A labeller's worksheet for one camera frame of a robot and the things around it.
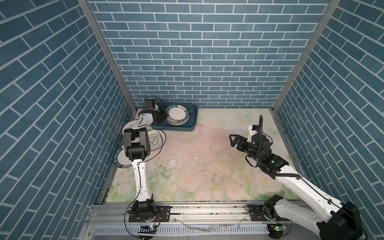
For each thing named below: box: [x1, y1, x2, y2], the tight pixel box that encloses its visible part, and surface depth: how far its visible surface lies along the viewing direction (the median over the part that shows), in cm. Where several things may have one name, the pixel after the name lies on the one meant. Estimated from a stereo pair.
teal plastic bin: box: [151, 101, 198, 132], surface depth 110 cm
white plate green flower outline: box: [147, 129, 167, 151], surface depth 105 cm
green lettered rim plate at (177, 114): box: [165, 104, 190, 126], surface depth 114 cm
